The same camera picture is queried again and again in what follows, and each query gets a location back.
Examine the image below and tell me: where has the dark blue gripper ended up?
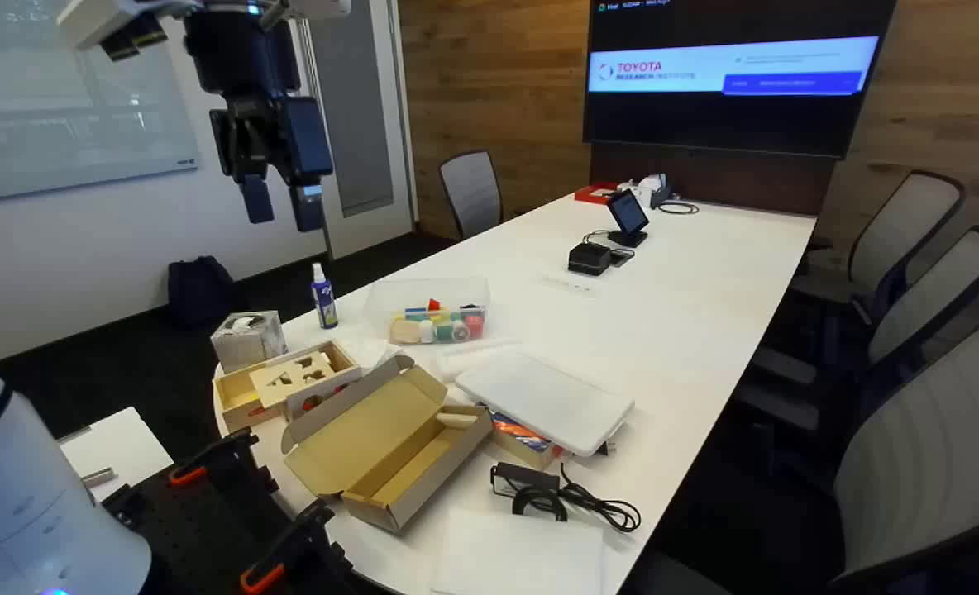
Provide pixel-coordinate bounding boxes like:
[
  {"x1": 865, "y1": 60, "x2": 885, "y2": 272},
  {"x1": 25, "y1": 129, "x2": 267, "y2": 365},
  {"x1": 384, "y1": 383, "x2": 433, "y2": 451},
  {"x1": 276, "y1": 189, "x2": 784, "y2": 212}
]
[{"x1": 186, "y1": 14, "x2": 332, "y2": 233}]

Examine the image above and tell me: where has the white plastic tote lid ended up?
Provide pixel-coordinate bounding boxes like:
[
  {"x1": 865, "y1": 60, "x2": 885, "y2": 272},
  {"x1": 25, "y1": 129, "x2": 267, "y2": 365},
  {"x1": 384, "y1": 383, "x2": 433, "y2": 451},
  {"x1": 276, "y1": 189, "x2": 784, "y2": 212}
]
[{"x1": 458, "y1": 352, "x2": 637, "y2": 456}]

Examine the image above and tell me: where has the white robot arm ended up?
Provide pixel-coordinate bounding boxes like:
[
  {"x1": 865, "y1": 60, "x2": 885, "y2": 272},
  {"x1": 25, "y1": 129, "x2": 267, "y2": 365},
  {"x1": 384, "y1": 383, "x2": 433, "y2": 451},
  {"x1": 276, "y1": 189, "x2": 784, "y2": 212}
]
[{"x1": 0, "y1": 0, "x2": 354, "y2": 595}]

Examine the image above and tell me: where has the blue spray bottle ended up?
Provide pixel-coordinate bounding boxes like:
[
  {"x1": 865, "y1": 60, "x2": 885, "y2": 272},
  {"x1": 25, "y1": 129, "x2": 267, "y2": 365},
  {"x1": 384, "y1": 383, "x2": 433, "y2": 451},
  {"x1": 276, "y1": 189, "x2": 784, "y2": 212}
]
[{"x1": 312, "y1": 263, "x2": 339, "y2": 332}]

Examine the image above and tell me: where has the black backpack on floor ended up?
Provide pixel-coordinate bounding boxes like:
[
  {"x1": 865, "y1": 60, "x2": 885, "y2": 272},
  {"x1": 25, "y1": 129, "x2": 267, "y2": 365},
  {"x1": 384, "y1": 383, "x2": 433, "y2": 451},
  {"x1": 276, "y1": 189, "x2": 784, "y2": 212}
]
[{"x1": 169, "y1": 255, "x2": 233, "y2": 329}]

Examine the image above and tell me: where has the grey tissue box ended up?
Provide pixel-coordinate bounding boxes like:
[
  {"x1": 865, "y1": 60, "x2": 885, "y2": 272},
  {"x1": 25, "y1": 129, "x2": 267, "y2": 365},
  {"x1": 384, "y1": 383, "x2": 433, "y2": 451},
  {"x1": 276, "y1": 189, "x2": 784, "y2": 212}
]
[{"x1": 213, "y1": 311, "x2": 289, "y2": 369}]

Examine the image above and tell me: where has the wooden shape sorter box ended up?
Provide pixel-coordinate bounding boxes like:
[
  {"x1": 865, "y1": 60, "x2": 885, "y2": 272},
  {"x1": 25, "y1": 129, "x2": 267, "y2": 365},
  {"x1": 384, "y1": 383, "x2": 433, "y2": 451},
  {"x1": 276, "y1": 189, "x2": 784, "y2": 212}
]
[{"x1": 251, "y1": 352, "x2": 333, "y2": 406}]

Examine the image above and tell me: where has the grey office chair far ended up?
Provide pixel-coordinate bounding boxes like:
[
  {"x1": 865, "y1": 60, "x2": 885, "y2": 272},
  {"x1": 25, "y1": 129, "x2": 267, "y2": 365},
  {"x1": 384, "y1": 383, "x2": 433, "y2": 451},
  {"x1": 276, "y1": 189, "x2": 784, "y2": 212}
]
[{"x1": 440, "y1": 148, "x2": 502, "y2": 237}]

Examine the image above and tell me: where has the grey office chair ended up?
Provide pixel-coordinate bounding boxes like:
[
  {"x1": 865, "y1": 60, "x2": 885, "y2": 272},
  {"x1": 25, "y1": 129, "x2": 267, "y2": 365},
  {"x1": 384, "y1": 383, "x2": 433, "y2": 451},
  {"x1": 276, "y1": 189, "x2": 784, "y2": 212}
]
[
  {"x1": 738, "y1": 224, "x2": 979, "y2": 439},
  {"x1": 799, "y1": 168, "x2": 970, "y2": 323},
  {"x1": 624, "y1": 329, "x2": 979, "y2": 595},
  {"x1": 440, "y1": 148, "x2": 502, "y2": 237}
]

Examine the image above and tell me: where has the open cardboard box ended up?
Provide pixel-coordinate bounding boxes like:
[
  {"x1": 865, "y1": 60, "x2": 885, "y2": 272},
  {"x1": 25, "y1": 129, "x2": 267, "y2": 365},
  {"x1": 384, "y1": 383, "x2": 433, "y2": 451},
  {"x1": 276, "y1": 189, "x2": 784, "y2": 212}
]
[{"x1": 282, "y1": 354, "x2": 490, "y2": 531}]

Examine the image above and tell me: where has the black small box device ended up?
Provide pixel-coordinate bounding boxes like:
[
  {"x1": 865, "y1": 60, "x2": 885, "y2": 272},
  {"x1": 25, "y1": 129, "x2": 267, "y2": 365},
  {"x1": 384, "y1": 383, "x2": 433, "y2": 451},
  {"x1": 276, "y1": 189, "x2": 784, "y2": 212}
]
[{"x1": 569, "y1": 244, "x2": 613, "y2": 274}]

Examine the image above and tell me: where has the red flat object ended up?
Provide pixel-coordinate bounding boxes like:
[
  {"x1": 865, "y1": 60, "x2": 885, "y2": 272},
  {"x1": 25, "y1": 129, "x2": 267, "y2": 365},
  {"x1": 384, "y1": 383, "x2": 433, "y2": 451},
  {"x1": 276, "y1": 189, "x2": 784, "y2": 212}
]
[{"x1": 576, "y1": 185, "x2": 619, "y2": 204}]

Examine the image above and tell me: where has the blue and yellow book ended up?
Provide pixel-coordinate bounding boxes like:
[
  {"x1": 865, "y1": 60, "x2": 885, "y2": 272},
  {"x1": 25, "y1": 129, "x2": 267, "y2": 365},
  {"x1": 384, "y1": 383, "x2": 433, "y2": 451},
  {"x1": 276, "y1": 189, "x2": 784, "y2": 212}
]
[{"x1": 493, "y1": 417, "x2": 564, "y2": 470}]

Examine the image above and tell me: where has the tablet on stand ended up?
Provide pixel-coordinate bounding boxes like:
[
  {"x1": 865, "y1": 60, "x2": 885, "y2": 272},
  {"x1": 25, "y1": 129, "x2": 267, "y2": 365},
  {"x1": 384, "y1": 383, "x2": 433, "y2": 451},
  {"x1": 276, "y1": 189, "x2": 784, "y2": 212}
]
[{"x1": 608, "y1": 191, "x2": 649, "y2": 247}]

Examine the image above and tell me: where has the white object near tv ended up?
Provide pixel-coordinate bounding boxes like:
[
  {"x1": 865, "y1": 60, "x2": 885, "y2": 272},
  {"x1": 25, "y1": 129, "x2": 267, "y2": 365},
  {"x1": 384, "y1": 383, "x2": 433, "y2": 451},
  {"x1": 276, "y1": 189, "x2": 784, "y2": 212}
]
[{"x1": 632, "y1": 173, "x2": 698, "y2": 216}]

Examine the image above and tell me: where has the grey office chair middle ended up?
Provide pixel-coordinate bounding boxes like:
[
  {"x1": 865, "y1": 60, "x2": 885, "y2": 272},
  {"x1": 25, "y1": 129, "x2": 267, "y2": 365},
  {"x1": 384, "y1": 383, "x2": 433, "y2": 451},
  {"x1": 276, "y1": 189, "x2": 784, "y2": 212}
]
[{"x1": 738, "y1": 224, "x2": 979, "y2": 439}]

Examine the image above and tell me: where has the grey office chair back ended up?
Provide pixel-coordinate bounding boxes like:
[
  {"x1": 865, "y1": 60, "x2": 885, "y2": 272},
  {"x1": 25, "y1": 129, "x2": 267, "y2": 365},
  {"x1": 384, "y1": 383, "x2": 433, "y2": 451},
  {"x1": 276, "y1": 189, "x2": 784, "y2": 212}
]
[{"x1": 799, "y1": 168, "x2": 970, "y2": 323}]

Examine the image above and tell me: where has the grey office chair near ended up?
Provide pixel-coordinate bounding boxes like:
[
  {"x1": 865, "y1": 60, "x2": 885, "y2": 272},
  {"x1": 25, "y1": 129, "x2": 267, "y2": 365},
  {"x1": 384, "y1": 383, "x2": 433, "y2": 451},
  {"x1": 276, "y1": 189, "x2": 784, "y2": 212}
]
[{"x1": 624, "y1": 329, "x2": 979, "y2": 595}]

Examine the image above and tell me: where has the white whiteboard on wall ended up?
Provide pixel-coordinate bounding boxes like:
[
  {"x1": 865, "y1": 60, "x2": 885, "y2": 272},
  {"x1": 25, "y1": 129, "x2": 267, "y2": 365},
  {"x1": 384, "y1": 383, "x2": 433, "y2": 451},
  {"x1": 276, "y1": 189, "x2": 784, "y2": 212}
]
[{"x1": 0, "y1": 0, "x2": 199, "y2": 200}]

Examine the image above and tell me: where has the black clamp orange handle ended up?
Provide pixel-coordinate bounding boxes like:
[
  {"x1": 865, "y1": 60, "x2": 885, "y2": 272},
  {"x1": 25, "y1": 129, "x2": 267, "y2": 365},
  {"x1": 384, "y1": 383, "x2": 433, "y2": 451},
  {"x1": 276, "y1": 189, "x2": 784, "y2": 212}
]
[{"x1": 169, "y1": 428, "x2": 260, "y2": 491}]

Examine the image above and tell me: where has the black cable with adapter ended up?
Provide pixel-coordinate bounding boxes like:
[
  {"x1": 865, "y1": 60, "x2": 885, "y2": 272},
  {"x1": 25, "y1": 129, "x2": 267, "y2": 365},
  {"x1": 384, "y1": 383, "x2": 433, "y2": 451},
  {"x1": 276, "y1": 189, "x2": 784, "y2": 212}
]
[{"x1": 486, "y1": 461, "x2": 647, "y2": 535}]

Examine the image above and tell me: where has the wall mounted tv screen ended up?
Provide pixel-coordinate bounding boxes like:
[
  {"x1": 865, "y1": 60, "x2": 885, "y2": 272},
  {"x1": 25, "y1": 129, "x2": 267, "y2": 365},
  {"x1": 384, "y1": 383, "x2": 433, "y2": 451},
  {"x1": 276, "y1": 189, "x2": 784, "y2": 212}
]
[{"x1": 581, "y1": 0, "x2": 898, "y2": 158}]

